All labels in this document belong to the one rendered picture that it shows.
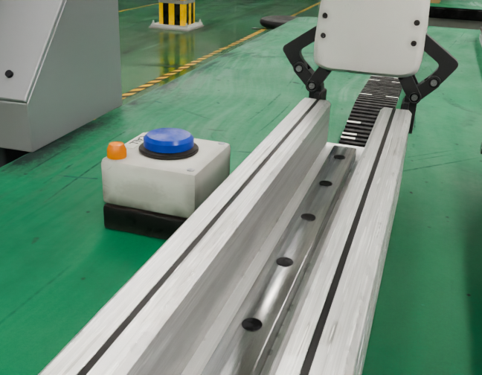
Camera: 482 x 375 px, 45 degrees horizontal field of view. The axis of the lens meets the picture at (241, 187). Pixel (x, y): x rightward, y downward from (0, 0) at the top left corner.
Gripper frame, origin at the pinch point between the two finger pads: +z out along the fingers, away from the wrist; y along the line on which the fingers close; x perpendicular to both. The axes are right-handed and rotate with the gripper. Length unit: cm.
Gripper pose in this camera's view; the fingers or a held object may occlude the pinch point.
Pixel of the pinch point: (359, 122)
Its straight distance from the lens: 59.9
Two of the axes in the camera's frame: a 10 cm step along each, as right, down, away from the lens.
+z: -0.4, 9.2, 3.9
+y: -9.5, -1.6, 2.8
